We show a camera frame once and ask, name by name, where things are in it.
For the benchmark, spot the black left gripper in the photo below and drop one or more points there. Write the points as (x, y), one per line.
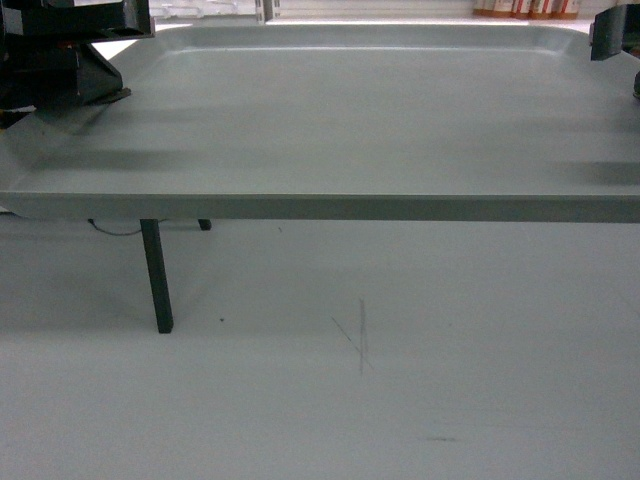
(48, 55)

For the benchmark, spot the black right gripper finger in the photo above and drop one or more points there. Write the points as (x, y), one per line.
(614, 30)

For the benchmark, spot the grey rectangular serving tray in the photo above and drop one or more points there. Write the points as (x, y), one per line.
(365, 122)

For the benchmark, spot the orange drink bottles top right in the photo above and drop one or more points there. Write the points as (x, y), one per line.
(528, 9)

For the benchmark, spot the black table leg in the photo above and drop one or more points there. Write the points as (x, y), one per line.
(157, 275)
(205, 224)

